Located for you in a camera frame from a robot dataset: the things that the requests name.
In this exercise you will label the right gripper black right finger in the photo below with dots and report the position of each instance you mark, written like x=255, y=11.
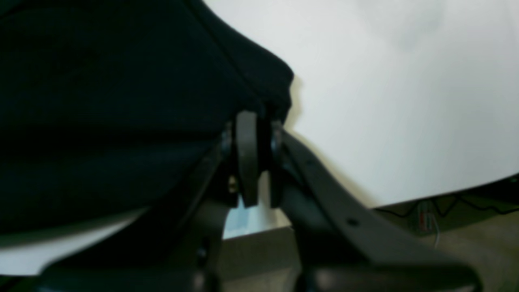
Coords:
x=345, y=247

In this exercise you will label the black T-shirt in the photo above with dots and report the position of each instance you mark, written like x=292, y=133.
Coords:
x=105, y=104

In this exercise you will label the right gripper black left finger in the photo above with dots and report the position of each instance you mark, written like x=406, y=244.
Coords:
x=174, y=245

